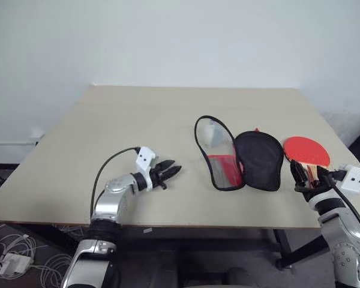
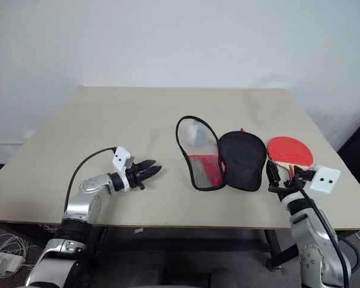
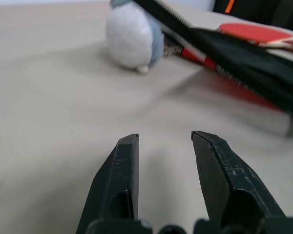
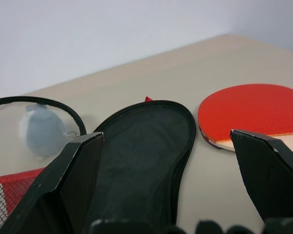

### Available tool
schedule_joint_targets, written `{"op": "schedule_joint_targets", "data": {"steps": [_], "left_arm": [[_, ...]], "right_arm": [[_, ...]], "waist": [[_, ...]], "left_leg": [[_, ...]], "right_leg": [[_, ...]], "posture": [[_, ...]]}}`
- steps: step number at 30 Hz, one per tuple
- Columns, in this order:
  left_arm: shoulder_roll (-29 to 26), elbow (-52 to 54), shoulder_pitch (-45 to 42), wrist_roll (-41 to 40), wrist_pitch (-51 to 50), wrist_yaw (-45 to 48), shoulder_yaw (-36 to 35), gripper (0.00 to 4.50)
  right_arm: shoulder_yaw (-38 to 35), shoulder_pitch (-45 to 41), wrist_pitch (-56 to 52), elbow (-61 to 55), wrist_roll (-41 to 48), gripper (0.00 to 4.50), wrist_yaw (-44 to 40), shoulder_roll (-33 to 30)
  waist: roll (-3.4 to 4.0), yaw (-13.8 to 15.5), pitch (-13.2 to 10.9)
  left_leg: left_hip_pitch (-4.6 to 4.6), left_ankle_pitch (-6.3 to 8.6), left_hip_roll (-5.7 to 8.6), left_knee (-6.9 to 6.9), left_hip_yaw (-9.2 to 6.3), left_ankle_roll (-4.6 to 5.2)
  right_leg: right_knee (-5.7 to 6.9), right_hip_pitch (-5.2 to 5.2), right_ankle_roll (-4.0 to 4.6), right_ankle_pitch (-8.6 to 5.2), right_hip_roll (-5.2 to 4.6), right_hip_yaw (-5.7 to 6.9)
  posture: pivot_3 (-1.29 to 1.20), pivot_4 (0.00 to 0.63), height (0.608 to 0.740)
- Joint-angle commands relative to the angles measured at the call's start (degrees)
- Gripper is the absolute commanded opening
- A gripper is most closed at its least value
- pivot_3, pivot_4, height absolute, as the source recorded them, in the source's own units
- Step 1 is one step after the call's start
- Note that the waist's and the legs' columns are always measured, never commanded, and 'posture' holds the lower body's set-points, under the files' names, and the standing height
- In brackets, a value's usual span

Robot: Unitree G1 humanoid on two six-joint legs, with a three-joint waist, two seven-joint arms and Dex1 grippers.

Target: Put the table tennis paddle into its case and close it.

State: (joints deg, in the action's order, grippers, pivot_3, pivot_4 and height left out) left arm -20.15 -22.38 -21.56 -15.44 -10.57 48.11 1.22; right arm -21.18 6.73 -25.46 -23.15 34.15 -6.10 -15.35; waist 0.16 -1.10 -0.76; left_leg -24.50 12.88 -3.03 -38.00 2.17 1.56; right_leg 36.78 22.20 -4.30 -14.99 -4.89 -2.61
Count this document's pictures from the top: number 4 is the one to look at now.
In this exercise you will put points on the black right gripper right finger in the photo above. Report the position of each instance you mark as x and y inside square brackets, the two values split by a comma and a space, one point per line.
[268, 175]

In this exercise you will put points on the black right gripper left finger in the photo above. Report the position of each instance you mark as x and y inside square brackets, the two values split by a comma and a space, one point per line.
[63, 190]

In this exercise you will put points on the red table tennis paddle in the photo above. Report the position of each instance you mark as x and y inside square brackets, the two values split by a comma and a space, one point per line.
[246, 109]

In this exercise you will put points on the black zippered paddle case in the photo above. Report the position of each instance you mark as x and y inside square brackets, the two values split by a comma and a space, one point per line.
[141, 151]

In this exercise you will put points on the pale blue round object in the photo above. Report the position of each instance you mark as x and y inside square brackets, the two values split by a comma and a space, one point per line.
[42, 129]

